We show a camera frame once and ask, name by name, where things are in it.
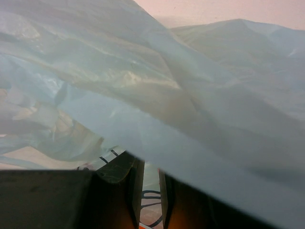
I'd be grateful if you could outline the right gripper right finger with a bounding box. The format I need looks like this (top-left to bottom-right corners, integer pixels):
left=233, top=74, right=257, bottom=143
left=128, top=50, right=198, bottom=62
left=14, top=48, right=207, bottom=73
left=158, top=170, right=273, bottom=229

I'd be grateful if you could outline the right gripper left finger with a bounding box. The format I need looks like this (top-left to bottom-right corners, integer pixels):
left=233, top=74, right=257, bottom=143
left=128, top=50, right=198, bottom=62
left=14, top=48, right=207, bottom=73
left=0, top=152, right=144, bottom=229

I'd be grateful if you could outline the light blue plastic bag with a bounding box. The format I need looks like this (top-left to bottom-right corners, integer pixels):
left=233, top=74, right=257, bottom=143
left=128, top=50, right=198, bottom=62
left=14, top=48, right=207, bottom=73
left=0, top=0, right=305, bottom=229

